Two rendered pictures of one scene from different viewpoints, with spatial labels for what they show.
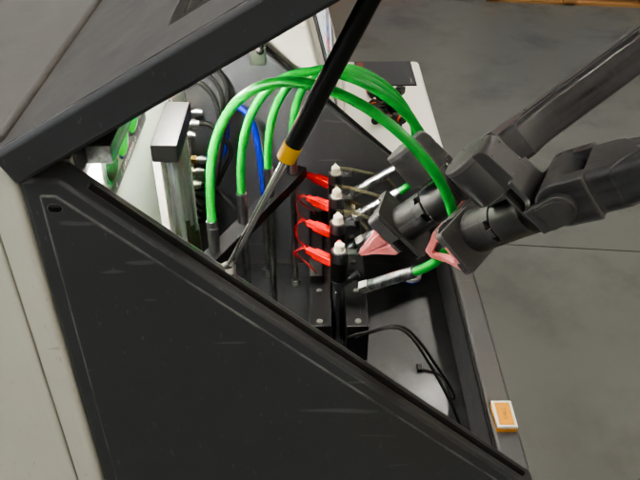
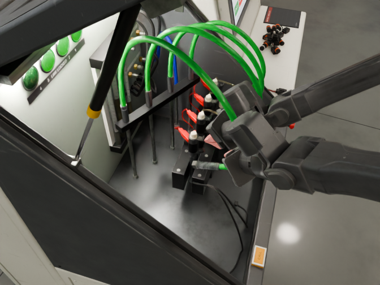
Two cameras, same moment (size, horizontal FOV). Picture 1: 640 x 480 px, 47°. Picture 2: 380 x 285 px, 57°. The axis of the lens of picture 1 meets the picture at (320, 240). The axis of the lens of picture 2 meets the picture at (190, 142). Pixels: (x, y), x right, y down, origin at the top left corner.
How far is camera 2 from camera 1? 0.37 m
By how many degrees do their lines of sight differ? 17
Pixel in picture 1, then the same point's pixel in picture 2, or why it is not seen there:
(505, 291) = not seen: hidden behind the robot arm
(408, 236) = (227, 141)
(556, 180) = (285, 160)
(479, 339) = (266, 202)
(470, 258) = (240, 178)
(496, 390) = (262, 237)
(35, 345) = not seen: outside the picture
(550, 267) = (365, 138)
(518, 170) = (269, 141)
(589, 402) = (358, 220)
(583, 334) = not seen: hidden behind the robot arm
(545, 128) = (324, 98)
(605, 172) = (314, 169)
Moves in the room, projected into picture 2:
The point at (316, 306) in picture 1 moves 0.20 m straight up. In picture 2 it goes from (181, 160) to (180, 111)
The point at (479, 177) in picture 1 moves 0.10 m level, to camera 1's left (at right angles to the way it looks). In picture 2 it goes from (242, 139) to (185, 125)
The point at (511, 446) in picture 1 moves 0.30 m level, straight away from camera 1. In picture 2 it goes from (256, 276) to (311, 197)
